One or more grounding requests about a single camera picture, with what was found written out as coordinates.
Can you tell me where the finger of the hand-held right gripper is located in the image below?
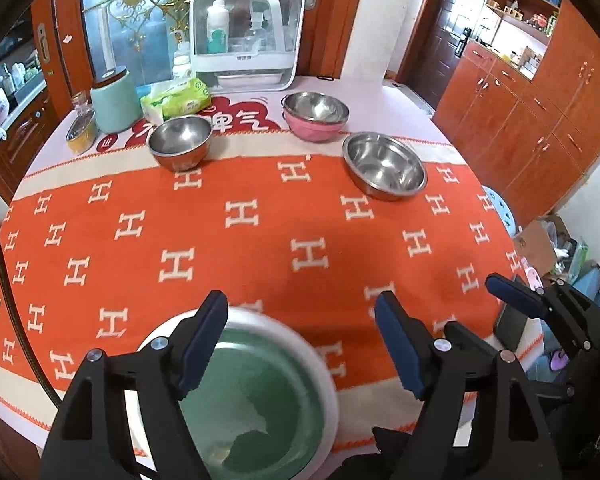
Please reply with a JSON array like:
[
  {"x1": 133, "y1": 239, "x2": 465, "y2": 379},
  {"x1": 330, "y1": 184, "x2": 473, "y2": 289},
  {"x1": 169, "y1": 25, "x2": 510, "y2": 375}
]
[{"x1": 485, "y1": 272, "x2": 600, "y2": 361}]

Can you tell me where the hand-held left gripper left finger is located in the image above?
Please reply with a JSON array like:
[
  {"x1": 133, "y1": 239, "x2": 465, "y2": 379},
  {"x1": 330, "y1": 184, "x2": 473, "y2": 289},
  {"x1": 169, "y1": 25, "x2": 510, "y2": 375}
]
[{"x1": 39, "y1": 290, "x2": 229, "y2": 480}]

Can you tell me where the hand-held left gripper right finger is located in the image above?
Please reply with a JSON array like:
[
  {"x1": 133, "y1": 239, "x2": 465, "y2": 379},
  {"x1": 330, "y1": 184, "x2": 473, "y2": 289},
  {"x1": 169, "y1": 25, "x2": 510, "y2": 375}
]
[{"x1": 374, "y1": 290, "x2": 564, "y2": 480}]

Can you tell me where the green plate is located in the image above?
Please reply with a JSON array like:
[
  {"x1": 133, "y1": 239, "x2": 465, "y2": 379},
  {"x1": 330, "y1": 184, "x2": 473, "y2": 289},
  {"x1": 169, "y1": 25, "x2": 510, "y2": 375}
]
[{"x1": 180, "y1": 327, "x2": 328, "y2": 480}]

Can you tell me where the large white plate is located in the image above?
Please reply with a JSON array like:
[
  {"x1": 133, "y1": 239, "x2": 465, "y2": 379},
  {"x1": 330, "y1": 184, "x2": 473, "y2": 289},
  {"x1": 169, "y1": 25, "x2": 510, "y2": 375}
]
[{"x1": 125, "y1": 306, "x2": 341, "y2": 480}]

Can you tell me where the wide steel bowl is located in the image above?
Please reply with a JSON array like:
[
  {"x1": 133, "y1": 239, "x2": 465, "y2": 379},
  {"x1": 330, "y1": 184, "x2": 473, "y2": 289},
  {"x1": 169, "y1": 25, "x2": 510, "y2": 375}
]
[{"x1": 342, "y1": 131, "x2": 428, "y2": 202}]

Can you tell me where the small steel bowl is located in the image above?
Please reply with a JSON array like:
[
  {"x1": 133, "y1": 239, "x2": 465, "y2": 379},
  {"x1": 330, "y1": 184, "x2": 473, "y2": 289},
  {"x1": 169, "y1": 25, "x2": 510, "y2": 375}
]
[{"x1": 147, "y1": 115, "x2": 213, "y2": 172}]

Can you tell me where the pink steel bowl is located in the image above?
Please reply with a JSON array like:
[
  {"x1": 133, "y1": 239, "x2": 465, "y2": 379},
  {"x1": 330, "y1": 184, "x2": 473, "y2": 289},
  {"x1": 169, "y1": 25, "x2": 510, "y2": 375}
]
[{"x1": 281, "y1": 91, "x2": 350, "y2": 143}]

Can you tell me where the black flat device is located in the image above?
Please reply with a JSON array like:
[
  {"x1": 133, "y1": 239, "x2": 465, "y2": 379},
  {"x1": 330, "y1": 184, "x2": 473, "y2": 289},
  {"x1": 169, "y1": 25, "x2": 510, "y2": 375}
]
[{"x1": 494, "y1": 304, "x2": 531, "y2": 354}]

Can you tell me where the cardboard box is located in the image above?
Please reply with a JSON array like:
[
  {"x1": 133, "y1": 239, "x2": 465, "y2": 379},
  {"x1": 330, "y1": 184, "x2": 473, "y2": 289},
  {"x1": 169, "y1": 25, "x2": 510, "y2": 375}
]
[{"x1": 512, "y1": 217, "x2": 569, "y2": 277}]

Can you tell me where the blue plastic stool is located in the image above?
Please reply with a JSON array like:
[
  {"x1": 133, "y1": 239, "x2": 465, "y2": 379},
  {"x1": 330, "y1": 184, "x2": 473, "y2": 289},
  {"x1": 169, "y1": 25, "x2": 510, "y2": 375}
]
[{"x1": 481, "y1": 185, "x2": 517, "y2": 236}]

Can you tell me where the orange patterned tablecloth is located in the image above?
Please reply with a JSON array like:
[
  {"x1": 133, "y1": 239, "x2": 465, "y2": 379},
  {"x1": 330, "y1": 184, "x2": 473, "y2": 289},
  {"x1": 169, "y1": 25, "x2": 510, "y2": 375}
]
[{"x1": 0, "y1": 76, "x2": 546, "y2": 456}]

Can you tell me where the yellow tin container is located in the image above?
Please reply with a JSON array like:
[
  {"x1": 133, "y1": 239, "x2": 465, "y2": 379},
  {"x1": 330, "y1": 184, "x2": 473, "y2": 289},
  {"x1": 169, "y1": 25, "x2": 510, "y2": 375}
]
[{"x1": 65, "y1": 110, "x2": 99, "y2": 156}]

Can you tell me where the green tissue pack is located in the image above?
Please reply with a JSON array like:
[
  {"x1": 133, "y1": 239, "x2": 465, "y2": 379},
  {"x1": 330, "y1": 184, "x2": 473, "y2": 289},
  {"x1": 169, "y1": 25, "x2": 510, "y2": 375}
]
[{"x1": 140, "y1": 77, "x2": 212, "y2": 123}]

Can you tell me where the mint green canister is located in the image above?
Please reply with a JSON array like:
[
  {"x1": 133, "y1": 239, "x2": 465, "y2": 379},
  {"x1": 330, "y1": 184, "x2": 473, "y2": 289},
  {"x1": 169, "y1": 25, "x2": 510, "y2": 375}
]
[{"x1": 90, "y1": 67, "x2": 143, "y2": 133}]

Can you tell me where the dark entrance door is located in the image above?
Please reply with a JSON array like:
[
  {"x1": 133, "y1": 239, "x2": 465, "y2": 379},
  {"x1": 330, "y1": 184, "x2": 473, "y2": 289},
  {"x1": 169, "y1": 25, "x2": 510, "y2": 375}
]
[{"x1": 409, "y1": 0, "x2": 498, "y2": 111}]

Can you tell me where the wooden kitchen cabinet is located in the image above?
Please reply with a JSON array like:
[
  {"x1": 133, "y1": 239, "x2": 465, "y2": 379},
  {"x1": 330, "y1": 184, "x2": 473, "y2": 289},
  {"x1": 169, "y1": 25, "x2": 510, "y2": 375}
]
[{"x1": 0, "y1": 0, "x2": 97, "y2": 196}]

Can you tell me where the white storage box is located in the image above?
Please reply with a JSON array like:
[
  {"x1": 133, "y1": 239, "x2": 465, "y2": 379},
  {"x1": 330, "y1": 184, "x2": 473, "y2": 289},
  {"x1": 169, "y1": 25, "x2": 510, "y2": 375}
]
[{"x1": 189, "y1": 0, "x2": 306, "y2": 92}]

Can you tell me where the clear plastic bottle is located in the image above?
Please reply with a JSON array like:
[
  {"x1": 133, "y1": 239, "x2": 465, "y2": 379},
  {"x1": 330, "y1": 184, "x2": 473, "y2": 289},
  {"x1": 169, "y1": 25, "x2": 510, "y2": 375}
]
[{"x1": 242, "y1": 0, "x2": 277, "y2": 52}]

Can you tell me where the white bottle green label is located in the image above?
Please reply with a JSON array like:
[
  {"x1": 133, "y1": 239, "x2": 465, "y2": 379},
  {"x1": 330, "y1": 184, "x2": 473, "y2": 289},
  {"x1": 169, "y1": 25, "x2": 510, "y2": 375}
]
[{"x1": 206, "y1": 0, "x2": 231, "y2": 55}]

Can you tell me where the sliding glass door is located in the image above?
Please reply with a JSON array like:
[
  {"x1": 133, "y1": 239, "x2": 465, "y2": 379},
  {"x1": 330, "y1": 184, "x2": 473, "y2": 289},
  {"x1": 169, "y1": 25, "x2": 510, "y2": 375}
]
[{"x1": 80, "y1": 0, "x2": 301, "y2": 87}]

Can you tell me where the wooden wall cabinet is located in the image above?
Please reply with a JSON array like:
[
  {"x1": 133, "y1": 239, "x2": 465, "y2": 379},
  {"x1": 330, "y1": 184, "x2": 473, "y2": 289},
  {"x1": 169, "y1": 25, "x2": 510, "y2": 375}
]
[{"x1": 432, "y1": 0, "x2": 600, "y2": 226}]

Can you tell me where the black cable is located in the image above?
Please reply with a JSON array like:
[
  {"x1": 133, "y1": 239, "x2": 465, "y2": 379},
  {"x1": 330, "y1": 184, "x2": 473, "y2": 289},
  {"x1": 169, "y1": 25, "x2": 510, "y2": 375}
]
[{"x1": 0, "y1": 205, "x2": 64, "y2": 409}]

